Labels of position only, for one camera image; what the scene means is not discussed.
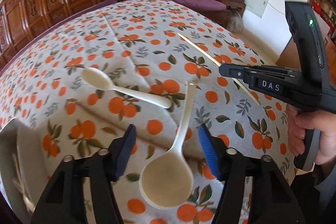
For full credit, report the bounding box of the metal rectangular tray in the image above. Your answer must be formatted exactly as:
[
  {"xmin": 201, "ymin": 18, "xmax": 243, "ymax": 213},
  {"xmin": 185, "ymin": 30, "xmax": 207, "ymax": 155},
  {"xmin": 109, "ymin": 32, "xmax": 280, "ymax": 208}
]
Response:
[{"xmin": 1, "ymin": 118, "xmax": 48, "ymax": 223}]

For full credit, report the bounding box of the purple seat cushion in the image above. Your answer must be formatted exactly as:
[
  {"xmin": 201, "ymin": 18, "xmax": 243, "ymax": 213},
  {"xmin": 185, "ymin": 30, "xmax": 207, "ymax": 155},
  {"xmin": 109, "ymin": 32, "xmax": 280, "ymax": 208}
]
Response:
[{"xmin": 171, "ymin": 0, "xmax": 227, "ymax": 12}]

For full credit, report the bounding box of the white plastic spoon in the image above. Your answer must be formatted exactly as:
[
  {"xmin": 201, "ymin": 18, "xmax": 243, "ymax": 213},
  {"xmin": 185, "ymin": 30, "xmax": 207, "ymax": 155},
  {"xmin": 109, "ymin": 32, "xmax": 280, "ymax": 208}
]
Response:
[{"xmin": 80, "ymin": 68, "xmax": 172, "ymax": 109}]

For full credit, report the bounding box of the orange print tablecloth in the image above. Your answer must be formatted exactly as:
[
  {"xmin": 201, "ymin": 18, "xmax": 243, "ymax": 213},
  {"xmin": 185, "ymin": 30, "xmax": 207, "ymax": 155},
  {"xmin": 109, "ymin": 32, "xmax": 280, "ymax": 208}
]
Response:
[{"xmin": 1, "ymin": 0, "xmax": 295, "ymax": 223}]

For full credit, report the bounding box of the large white plastic ladle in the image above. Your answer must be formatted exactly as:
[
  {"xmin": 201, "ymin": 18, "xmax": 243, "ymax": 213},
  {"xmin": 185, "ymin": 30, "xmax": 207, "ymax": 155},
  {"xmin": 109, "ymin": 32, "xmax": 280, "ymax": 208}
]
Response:
[{"xmin": 139, "ymin": 81, "xmax": 197, "ymax": 209}]

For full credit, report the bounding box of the wooden side cabinet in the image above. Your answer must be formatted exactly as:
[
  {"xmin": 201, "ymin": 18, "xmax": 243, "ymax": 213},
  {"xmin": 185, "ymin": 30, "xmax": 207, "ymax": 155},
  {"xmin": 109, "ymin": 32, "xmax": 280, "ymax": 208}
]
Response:
[{"xmin": 226, "ymin": 0, "xmax": 246, "ymax": 16}]

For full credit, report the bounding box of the light wooden chopstick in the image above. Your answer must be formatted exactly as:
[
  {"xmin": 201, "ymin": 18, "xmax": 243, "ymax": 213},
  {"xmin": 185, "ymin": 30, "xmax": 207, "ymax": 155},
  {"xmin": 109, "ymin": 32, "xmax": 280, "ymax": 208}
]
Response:
[{"xmin": 178, "ymin": 33, "xmax": 261, "ymax": 106}]

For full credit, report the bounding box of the person's right hand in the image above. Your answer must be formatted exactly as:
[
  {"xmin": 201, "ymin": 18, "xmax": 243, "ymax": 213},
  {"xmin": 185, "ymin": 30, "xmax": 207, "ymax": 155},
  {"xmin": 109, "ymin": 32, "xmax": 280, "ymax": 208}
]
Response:
[{"xmin": 286, "ymin": 105, "xmax": 335, "ymax": 167}]

